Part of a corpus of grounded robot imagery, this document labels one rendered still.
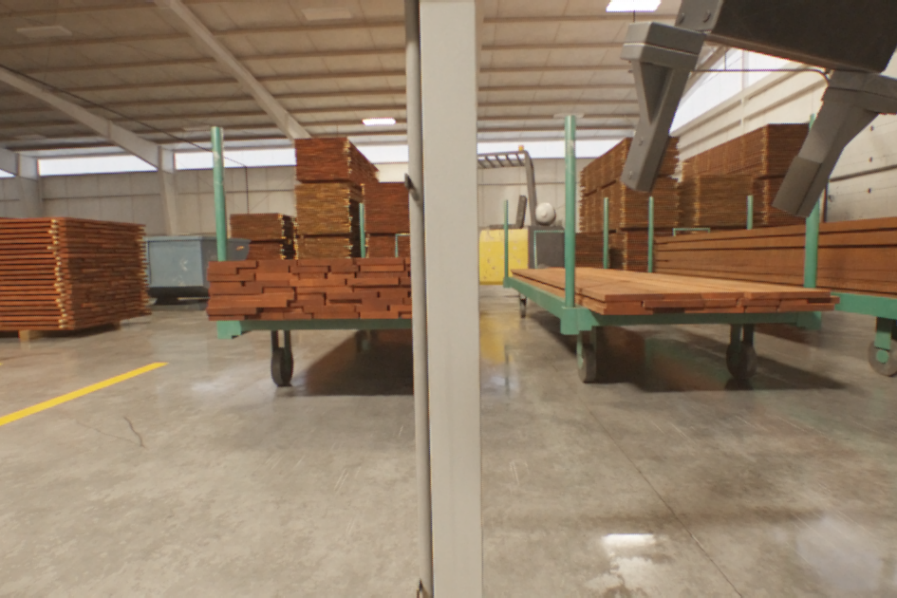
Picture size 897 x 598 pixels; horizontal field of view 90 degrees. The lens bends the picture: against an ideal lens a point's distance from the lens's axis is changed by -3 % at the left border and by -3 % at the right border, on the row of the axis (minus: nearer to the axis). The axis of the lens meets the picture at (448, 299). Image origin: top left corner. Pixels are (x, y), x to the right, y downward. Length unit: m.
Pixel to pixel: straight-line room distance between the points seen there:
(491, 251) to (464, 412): 6.44
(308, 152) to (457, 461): 9.64
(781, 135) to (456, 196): 11.20
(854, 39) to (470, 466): 0.50
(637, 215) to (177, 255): 8.11
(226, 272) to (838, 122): 1.95
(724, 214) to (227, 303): 9.81
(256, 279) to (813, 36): 1.90
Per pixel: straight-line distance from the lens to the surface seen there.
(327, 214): 9.85
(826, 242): 3.51
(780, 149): 11.59
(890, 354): 3.28
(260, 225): 10.28
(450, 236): 0.52
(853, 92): 0.44
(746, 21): 0.36
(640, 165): 0.36
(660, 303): 2.01
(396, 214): 9.60
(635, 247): 10.09
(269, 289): 2.02
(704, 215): 10.57
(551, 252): 6.96
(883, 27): 0.42
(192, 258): 7.07
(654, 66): 0.36
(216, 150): 2.43
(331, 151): 9.94
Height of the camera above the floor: 0.66
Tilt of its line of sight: 5 degrees down
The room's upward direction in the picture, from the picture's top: 1 degrees counter-clockwise
